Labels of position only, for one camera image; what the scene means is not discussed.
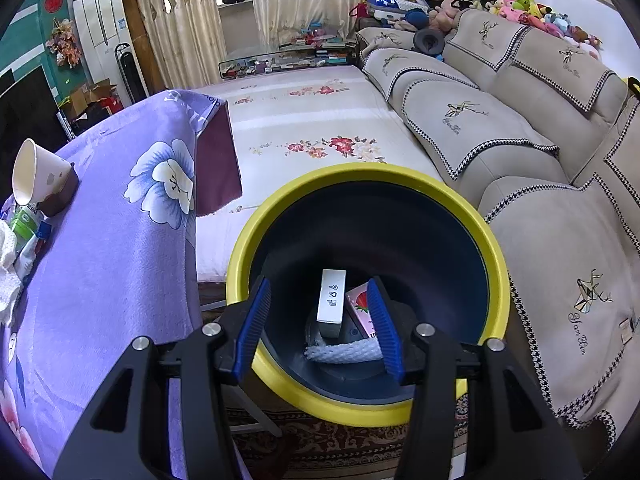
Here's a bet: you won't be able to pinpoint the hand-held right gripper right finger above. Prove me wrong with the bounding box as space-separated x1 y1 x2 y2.
367 279 583 480

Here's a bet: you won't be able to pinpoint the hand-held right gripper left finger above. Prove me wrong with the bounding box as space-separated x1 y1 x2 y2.
52 275 273 480

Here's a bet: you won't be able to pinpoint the pink drink carton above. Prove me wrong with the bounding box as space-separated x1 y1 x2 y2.
345 284 383 342

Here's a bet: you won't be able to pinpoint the white cardboard box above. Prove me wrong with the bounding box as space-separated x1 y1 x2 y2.
316 268 347 338

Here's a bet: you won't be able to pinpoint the yellow rimmed dark blue bin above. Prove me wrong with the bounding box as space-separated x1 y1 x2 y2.
226 162 512 428

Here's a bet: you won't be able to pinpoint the dark brown bowl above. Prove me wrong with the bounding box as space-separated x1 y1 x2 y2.
37 162 80 218

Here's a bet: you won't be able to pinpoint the green label plastic bottle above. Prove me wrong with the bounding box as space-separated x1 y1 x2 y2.
9 203 48 256

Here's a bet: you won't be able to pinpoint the white paper cup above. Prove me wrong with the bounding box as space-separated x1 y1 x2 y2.
11 138 73 206

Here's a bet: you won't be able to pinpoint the white foam fruit net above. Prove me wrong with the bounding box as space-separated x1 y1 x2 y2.
304 337 386 365

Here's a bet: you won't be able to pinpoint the maroon cloth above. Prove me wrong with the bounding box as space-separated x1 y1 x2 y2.
196 105 244 218

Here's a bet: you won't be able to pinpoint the purple floral blanket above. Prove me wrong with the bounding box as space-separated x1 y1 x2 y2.
0 89 251 480

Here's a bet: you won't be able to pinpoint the beige sofa with deer covers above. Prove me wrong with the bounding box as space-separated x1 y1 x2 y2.
356 7 640 453

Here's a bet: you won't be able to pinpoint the white floral mat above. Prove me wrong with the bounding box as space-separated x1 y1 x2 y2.
190 65 451 283

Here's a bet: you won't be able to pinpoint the crumpled white tissue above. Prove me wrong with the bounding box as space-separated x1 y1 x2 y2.
0 220 38 328

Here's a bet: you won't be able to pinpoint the row of books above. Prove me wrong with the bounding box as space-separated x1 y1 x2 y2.
218 35 358 80

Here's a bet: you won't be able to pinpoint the open cardboard boxes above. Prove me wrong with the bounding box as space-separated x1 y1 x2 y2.
67 79 123 121

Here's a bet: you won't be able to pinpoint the dark neck pillow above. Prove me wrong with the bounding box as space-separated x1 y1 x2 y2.
414 27 447 58

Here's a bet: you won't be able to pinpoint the black television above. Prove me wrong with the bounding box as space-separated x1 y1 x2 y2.
0 64 68 201

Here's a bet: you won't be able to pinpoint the star printed bag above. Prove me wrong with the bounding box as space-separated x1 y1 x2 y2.
367 0 431 23

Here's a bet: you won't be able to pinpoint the white cabinet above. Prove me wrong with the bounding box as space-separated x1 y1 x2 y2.
72 0 132 106

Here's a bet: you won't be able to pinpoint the artificial flower bunch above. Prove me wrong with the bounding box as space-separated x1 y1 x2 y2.
46 19 82 68

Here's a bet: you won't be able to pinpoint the pile of plush toys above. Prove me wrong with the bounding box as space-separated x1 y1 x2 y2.
425 0 603 58

